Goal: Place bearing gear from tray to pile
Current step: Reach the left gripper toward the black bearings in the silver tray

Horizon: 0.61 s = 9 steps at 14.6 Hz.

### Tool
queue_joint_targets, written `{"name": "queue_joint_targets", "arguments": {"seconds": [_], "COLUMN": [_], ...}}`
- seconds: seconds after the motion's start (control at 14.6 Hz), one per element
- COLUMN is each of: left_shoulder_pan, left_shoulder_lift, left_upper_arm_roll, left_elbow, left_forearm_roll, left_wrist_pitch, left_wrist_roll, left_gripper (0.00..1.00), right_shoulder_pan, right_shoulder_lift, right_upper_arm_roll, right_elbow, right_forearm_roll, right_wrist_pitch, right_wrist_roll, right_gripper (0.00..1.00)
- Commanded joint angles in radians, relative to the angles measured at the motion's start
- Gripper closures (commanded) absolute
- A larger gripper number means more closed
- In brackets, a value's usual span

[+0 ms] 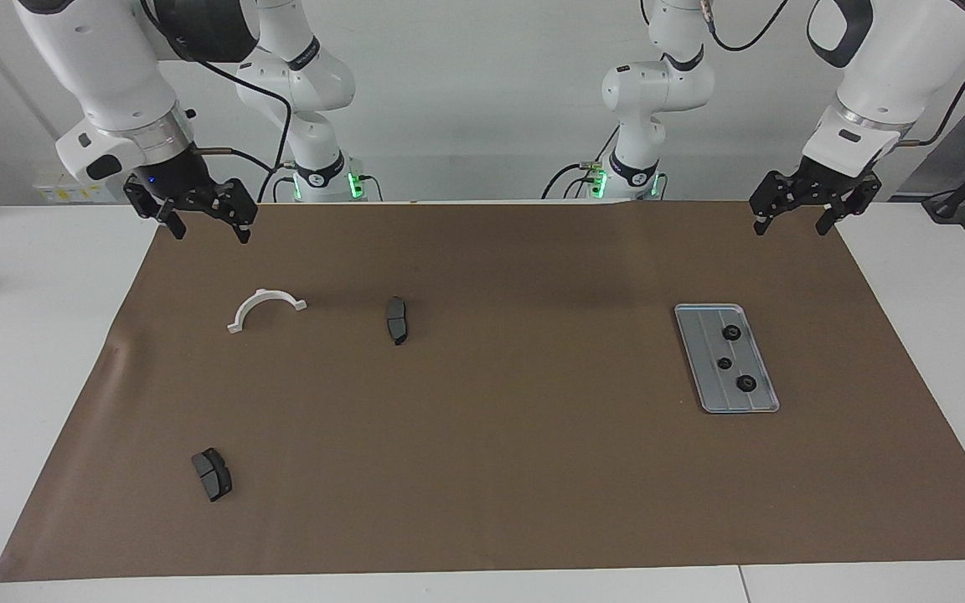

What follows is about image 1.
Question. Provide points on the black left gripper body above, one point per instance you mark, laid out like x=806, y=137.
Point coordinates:
x=824, y=182

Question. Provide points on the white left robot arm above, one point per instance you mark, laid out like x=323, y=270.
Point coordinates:
x=893, y=59

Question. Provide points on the silver metal tray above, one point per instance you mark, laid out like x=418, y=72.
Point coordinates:
x=704, y=335

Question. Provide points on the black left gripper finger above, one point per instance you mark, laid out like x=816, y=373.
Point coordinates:
x=771, y=194
x=855, y=203

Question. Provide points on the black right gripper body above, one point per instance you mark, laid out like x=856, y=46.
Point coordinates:
x=172, y=177

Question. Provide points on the brown paper mat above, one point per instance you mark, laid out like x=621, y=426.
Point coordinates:
x=482, y=502

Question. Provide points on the dark grey brake pad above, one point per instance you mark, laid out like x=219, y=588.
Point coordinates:
x=396, y=318
x=213, y=476

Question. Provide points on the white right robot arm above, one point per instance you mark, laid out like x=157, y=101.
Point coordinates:
x=105, y=67

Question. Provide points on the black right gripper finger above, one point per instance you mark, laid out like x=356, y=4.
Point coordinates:
x=152, y=203
x=244, y=205

